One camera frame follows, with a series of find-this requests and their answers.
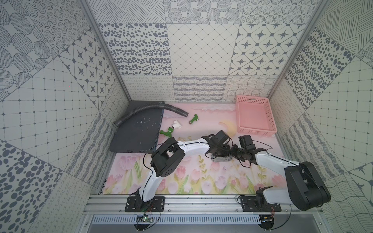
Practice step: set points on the small green toy piece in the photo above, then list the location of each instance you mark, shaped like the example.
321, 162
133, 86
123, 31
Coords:
194, 119

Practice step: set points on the yellow crescent moon toy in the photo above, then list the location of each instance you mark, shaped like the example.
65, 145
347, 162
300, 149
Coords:
229, 127

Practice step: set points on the aluminium rail frame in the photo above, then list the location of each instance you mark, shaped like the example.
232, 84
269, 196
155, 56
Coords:
173, 204

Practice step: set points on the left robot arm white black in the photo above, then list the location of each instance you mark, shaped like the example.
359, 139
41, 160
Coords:
166, 159

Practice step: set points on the pink plastic basket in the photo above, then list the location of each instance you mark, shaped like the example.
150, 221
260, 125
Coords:
254, 116

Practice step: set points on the dark grey tray mat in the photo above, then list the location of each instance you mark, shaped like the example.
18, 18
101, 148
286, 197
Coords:
137, 134

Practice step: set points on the green white toy piece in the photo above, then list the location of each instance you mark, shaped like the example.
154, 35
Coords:
176, 125

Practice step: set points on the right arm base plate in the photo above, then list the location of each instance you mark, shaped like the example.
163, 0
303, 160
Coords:
251, 204

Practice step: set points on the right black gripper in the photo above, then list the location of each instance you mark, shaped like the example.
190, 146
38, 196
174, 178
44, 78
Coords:
233, 154

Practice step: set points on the grey striped square dishcloth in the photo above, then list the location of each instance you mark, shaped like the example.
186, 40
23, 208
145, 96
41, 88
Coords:
218, 159

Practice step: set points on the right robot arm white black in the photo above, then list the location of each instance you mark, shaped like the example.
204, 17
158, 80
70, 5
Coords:
304, 189

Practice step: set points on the right black controller box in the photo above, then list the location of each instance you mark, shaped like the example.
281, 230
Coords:
266, 222

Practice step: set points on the green circuit board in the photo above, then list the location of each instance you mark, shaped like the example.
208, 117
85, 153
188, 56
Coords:
144, 219

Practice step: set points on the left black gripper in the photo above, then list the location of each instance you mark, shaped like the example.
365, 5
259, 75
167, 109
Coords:
221, 150

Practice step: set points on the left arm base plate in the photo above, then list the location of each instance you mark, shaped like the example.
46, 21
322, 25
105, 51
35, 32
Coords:
135, 204

